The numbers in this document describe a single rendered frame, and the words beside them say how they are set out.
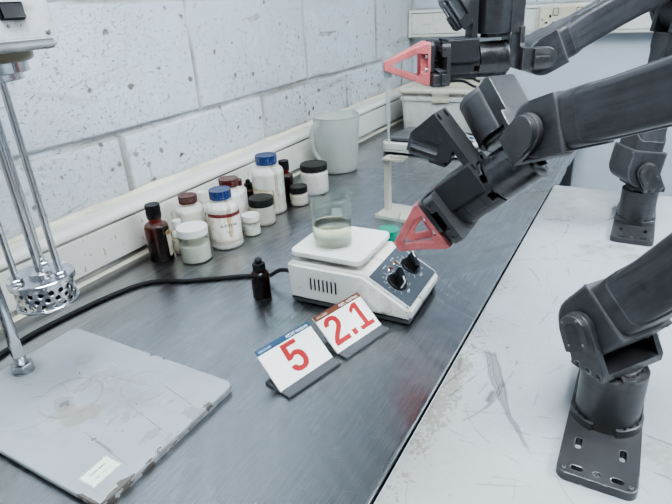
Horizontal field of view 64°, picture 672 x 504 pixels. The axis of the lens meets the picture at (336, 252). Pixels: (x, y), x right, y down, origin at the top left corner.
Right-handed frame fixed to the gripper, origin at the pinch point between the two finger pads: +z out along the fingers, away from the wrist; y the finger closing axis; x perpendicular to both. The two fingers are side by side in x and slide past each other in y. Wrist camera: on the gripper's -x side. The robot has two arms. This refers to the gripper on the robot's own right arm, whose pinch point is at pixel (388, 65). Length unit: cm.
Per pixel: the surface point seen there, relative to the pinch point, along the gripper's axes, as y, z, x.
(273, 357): 38, 21, 29
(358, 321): 29.7, 9.3, 30.4
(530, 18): -102, -64, -1
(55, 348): 29, 51, 31
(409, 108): -92, -21, 24
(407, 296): 26.9, 1.8, 28.7
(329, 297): 23.1, 13.0, 29.9
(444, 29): -119, -39, 2
